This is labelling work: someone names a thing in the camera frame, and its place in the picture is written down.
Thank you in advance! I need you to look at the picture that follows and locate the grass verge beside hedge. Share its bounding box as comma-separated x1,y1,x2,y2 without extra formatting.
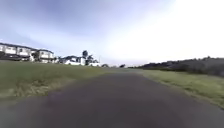
131,68,224,110

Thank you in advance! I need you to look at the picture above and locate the dark hedge row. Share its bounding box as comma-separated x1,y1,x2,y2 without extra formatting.
128,56,224,78

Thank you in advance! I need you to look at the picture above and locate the white house with dark roof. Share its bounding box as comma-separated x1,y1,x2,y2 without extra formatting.
58,55,101,67

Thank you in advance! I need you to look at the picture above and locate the row of pale houses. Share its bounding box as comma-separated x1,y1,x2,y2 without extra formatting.
0,42,56,64

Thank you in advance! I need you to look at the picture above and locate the grey asphalt path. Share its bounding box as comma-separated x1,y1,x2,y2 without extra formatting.
0,70,224,128

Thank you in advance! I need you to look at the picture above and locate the grass field with dry patches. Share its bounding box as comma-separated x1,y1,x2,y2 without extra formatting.
0,60,118,101

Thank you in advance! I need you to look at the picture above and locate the dark tall tree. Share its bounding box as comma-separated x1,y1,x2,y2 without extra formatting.
82,50,95,66

